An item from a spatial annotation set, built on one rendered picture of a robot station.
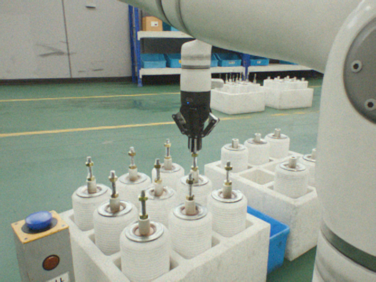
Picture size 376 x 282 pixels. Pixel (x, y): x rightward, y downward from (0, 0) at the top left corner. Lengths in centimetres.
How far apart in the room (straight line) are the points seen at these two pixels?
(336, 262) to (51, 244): 44
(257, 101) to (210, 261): 248
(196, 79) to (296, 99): 264
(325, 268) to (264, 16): 19
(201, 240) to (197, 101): 31
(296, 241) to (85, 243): 58
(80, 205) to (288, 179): 57
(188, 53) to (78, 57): 493
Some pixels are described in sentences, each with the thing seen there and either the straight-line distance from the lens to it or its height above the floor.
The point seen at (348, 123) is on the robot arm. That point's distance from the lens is 20.
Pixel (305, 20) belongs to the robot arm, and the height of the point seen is 61.
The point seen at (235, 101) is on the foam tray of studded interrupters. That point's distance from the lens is 293.
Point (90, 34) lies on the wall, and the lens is 564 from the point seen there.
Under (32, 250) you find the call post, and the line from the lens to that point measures 57.
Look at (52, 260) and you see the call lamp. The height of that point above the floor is 27.
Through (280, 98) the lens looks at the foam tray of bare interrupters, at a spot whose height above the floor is 11.
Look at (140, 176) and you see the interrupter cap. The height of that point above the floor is 25.
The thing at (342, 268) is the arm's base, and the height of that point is 46.
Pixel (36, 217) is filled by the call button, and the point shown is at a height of 33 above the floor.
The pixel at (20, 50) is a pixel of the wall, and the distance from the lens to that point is 569.
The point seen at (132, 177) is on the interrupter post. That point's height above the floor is 26.
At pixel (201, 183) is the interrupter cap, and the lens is 84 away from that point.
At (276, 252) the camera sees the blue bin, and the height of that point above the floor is 6.
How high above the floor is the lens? 60
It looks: 18 degrees down
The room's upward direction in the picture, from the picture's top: straight up
